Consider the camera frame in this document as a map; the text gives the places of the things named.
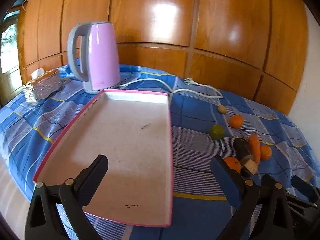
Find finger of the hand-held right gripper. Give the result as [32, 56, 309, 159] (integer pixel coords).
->
[291, 175, 320, 202]

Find blue checked bedsheet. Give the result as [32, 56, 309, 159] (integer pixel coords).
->
[0, 64, 318, 240]

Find pink-rimmed white tray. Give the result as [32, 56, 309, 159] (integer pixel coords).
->
[33, 89, 173, 228]

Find pink electric kettle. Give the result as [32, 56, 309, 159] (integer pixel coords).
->
[67, 21, 122, 94]

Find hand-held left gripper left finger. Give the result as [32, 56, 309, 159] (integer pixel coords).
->
[24, 154, 109, 240]

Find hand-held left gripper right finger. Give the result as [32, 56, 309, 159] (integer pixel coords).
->
[211, 155, 294, 240]

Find silver glitter tissue box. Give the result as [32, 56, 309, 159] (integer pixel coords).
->
[23, 69, 63, 106]

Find dark eggplant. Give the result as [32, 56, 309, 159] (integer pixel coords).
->
[233, 138, 253, 161]

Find white power cable with plug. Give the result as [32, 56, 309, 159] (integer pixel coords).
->
[119, 77, 223, 100]

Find carrot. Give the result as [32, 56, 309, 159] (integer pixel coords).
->
[248, 133, 261, 165]

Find green lime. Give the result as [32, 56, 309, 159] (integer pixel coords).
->
[210, 124, 225, 140]

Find orange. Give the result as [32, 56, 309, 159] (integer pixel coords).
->
[260, 145, 272, 161]
[229, 115, 244, 129]
[224, 157, 242, 173]

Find window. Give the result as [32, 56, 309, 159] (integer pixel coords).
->
[0, 5, 28, 100]

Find wooden wardrobe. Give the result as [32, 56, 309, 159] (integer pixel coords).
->
[17, 0, 308, 115]

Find white tissue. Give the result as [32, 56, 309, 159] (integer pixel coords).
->
[31, 68, 45, 79]

